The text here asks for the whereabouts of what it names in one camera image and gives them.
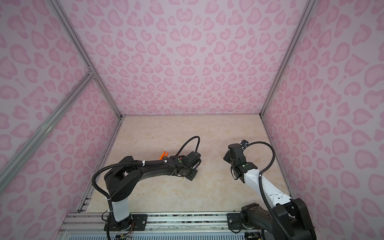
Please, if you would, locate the aluminium frame strut left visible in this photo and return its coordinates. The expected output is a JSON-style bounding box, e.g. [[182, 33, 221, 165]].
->
[[1, 71, 95, 193]]

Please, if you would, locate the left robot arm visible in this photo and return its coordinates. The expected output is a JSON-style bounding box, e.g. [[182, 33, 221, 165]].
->
[[91, 152, 202, 223]]

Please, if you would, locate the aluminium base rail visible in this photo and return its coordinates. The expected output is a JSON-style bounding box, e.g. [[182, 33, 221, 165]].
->
[[55, 210, 319, 240]]

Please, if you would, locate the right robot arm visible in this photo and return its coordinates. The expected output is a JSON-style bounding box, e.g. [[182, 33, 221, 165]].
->
[[224, 140, 317, 240]]

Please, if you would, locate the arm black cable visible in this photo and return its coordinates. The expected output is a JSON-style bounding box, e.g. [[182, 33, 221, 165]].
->
[[244, 140, 276, 176], [174, 135, 201, 157]]

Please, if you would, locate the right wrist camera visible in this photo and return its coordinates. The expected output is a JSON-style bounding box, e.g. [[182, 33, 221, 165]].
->
[[240, 140, 249, 148]]

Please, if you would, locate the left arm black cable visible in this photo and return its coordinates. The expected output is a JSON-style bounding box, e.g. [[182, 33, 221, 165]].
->
[[174, 135, 201, 157]]

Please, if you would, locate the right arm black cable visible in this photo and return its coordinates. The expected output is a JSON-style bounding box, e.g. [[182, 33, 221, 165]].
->
[[244, 140, 276, 176]]

